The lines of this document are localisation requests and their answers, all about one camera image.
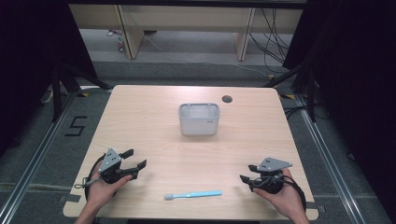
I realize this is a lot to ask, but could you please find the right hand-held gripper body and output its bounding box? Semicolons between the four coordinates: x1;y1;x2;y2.
253;157;293;195

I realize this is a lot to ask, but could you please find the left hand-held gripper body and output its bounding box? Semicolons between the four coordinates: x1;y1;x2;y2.
98;147;139;185

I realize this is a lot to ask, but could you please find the person's left hand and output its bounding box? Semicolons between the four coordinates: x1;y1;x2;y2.
88;162;134;207

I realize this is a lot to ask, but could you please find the person's right hand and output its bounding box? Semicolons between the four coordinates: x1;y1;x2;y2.
252;167;308;217

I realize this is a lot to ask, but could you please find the light blue toothbrush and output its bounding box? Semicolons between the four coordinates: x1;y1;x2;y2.
163;189;223;202

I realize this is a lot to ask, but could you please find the white plastic holder box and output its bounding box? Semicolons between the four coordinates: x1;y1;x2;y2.
177;102;221;136

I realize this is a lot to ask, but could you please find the black metal stand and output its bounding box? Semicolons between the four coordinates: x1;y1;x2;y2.
50;63;114;123
263;62;318;123

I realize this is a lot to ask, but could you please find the light wooden bench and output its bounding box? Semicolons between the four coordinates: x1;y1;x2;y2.
68;4;304;62

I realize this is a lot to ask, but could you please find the black curtain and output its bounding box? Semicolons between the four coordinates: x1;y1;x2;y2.
0;0;98;157
282;0;396;217

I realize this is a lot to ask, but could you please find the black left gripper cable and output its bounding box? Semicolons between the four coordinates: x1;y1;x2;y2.
84;153;106;202

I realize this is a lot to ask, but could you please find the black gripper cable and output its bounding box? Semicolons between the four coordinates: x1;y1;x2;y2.
84;153;106;202
251;174;307;213

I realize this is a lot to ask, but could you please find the grey cable plug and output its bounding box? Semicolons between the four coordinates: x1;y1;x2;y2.
74;175;103;189

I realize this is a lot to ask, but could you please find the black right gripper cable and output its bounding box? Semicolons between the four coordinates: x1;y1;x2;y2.
251;174;307;213

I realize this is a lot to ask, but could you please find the silver floor rail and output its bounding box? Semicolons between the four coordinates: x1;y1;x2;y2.
293;92;366;224
0;90;78;224

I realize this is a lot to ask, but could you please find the black floor cable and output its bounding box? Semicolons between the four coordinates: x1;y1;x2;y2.
282;105;331;120

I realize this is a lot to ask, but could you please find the bundle of black hanging cables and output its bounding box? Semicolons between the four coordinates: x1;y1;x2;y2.
248;7;295;75

